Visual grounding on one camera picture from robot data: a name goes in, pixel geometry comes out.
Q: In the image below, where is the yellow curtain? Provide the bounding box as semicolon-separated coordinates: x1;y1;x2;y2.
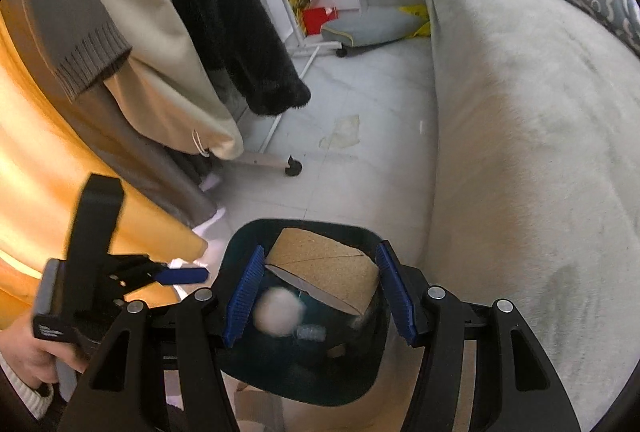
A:
0;0;209;330

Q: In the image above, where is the dark teal waste bin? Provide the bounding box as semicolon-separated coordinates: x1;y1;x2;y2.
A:
212;219;392;406

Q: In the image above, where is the person's left hand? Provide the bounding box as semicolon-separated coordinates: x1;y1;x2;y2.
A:
0;312;85;395

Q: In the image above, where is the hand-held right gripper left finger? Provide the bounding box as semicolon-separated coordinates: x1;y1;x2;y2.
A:
57;245;266;432

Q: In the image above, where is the grey knit cardigan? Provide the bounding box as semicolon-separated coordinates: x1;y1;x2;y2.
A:
15;0;134;102

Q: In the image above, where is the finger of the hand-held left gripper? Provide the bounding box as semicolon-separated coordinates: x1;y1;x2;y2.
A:
150;262;210;286

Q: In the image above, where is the clear bubble wrap roll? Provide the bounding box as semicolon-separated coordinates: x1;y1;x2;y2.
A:
292;323;326;343

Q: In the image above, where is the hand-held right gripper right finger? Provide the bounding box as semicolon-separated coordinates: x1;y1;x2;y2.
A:
375;241;583;432

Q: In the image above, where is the red box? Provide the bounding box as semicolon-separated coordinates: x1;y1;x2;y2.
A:
301;5;339;36

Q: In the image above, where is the black fuzzy garment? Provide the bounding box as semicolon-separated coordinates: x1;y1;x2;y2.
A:
162;0;312;116

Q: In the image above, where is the person's left forearm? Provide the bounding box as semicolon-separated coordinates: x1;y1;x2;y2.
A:
0;356;54;421

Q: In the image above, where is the yellow plastic bag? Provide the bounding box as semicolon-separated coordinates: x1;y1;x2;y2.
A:
399;4;432;39

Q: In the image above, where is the beige coat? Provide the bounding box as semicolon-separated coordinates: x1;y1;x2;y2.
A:
70;0;246;161

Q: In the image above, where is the grey cushioned stool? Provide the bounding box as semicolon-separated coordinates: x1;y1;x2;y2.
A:
320;7;429;59

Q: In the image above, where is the grey bed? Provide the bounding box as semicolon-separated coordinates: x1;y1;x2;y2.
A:
417;0;640;432

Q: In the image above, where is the small white paper ball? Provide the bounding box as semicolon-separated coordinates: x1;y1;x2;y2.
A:
253;288;307;338

